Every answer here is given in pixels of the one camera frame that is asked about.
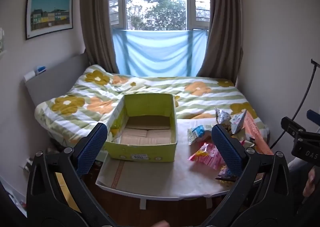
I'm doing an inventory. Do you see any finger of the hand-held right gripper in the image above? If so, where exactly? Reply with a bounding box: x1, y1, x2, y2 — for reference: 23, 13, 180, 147
307, 109, 320, 122
280, 116, 307, 138

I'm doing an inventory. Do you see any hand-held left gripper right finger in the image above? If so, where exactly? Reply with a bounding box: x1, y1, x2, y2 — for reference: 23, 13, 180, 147
200, 123, 290, 227

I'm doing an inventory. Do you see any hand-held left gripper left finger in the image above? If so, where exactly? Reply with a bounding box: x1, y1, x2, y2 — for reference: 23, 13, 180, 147
26, 122, 118, 227

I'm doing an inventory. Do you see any pink snack packet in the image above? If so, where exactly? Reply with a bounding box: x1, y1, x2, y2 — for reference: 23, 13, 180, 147
188, 143, 227, 173

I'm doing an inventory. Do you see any green cardboard box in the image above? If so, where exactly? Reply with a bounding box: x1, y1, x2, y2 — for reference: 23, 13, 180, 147
103, 93, 179, 163

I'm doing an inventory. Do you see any person's right hand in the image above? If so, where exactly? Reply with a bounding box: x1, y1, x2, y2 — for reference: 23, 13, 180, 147
302, 167, 320, 200

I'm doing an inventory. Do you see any dark purple snack packet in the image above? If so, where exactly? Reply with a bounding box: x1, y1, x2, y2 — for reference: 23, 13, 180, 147
215, 166, 238, 186

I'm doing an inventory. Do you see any pale small snack packet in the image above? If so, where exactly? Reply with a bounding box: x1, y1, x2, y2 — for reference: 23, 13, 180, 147
230, 109, 248, 135

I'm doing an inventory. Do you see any large orange snack bag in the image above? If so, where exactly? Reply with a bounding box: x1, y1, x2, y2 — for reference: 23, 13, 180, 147
241, 112, 274, 156

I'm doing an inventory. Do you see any blue white snack packet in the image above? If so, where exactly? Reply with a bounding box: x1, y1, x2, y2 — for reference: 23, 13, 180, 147
187, 125, 213, 146

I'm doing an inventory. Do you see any silver snack bag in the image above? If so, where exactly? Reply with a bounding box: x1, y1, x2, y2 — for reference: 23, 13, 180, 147
214, 107, 232, 128

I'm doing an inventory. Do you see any white folding table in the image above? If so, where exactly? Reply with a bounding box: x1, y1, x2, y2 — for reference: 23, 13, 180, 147
95, 117, 273, 210

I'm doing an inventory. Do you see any floral striped blanket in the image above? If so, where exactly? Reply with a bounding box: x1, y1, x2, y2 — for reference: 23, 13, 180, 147
34, 64, 270, 148

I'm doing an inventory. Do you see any grey bed headboard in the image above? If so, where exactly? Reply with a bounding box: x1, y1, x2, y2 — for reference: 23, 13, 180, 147
24, 53, 89, 108

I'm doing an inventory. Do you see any brown curtain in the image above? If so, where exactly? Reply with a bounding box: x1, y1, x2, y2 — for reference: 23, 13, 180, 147
79, 0, 121, 74
196, 0, 244, 85

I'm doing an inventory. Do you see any light blue cloth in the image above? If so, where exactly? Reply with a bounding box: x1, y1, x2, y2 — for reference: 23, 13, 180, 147
112, 29, 209, 78

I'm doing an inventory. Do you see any framed town picture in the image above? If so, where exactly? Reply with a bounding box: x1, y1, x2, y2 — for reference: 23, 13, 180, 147
25, 0, 73, 40

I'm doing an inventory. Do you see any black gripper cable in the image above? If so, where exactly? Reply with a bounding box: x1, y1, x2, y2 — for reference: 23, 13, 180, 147
269, 59, 320, 150

